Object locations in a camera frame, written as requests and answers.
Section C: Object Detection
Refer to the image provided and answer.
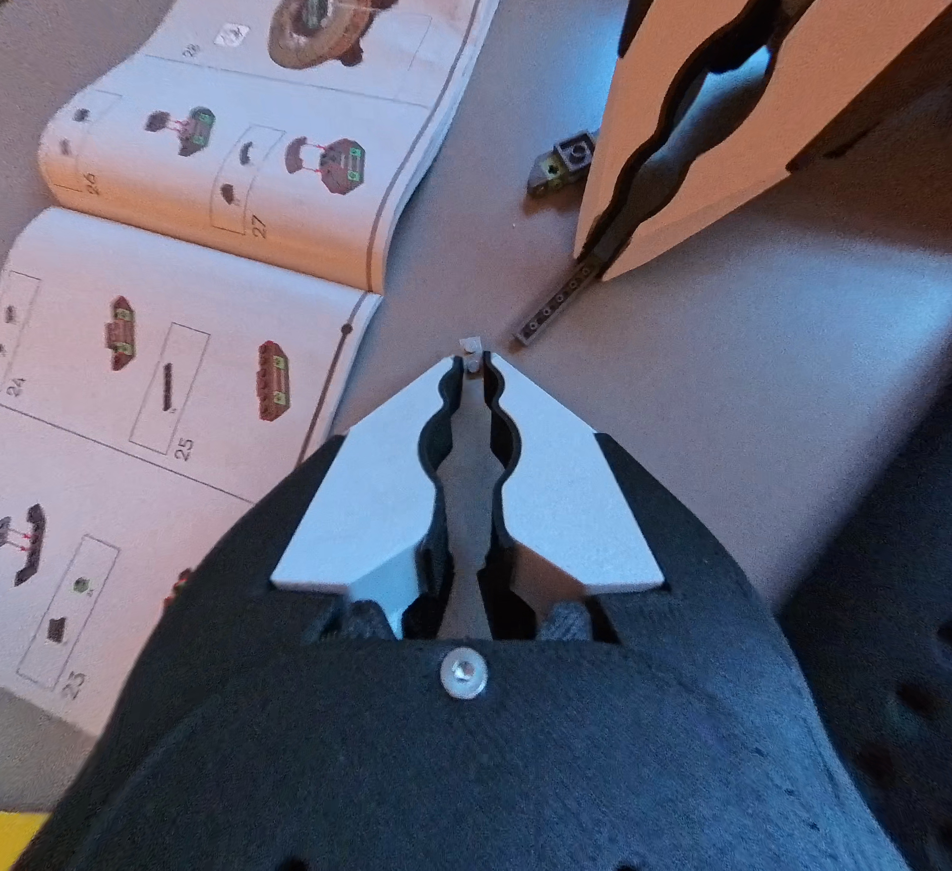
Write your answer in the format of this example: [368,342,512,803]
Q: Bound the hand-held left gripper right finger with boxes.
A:
[483,352,665,640]

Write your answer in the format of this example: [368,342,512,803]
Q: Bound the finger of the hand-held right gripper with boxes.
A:
[573,0,789,269]
[601,0,952,283]

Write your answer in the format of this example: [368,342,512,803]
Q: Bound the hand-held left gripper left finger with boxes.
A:
[271,356,456,637]

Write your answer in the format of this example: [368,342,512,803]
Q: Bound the dark brick with green tile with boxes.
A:
[527,129,600,199]

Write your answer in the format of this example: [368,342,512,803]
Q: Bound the dark grey brick plate assembly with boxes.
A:
[513,201,641,347]

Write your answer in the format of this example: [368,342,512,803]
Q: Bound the open instruction booklet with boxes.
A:
[0,0,514,738]

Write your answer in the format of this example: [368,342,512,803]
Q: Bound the black perforated chair part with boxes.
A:
[773,425,952,871]

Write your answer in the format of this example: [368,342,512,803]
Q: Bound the yellow parts bin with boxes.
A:
[0,808,49,871]

